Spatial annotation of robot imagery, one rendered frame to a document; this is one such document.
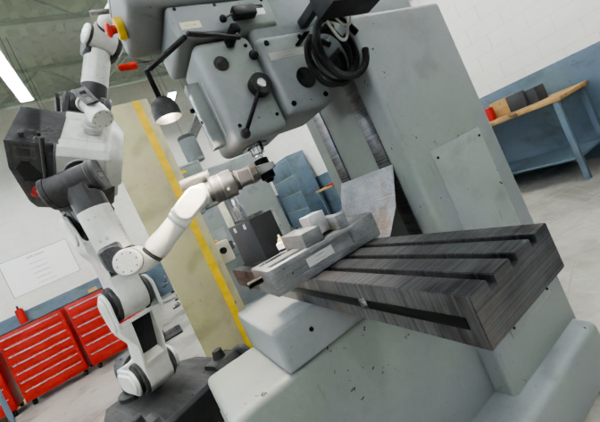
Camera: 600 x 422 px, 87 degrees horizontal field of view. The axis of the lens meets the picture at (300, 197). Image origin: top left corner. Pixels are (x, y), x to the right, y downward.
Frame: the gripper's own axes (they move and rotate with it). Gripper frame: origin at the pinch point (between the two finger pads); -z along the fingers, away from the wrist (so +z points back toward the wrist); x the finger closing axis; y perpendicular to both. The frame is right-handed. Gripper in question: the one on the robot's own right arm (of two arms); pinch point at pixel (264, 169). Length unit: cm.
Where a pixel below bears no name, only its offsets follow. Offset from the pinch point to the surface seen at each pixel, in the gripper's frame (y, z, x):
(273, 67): -27.0, -14.3, -8.4
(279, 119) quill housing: -11.4, -9.0, -7.9
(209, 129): -16.9, 11.4, -5.0
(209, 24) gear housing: -43.2, -0.7, -12.0
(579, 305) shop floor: 122, -120, 25
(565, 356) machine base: 102, -67, -12
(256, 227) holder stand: 18.4, 8.5, 30.6
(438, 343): 75, -26, -10
